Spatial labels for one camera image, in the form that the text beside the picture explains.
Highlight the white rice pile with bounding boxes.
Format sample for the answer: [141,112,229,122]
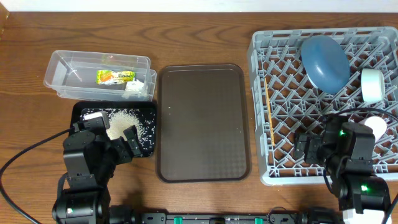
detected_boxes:
[80,108,156,153]

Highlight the green orange snack wrapper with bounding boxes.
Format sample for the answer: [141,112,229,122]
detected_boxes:
[96,70,136,85]

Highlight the white tissue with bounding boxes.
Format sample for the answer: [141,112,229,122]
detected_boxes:
[122,80,144,99]

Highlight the wooden chopstick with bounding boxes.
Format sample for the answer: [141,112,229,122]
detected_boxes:
[264,77,275,146]

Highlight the pink white cup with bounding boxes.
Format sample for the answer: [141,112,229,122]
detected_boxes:
[359,116,387,142]

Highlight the dark blue plate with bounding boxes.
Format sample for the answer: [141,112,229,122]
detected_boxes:
[301,35,350,95]

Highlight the light blue bowl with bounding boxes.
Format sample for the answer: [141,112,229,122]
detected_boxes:
[361,68,385,104]

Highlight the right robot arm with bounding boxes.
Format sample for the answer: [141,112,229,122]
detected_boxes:
[294,114,392,223]

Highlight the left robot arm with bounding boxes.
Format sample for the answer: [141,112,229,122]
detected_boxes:
[52,111,142,224]

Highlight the grey dishwasher rack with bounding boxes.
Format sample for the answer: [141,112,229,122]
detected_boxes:
[248,27,397,186]

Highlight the black plastic tray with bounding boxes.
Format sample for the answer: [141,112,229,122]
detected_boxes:
[71,101,157,157]

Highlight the clear plastic bin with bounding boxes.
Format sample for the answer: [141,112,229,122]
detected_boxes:
[44,50,157,101]

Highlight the brown serving tray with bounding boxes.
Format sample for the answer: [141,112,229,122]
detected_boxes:
[156,64,251,184]

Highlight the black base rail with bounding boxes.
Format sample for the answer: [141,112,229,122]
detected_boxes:
[108,212,343,224]

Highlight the left black cable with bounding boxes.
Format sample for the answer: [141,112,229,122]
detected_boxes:
[0,127,75,224]

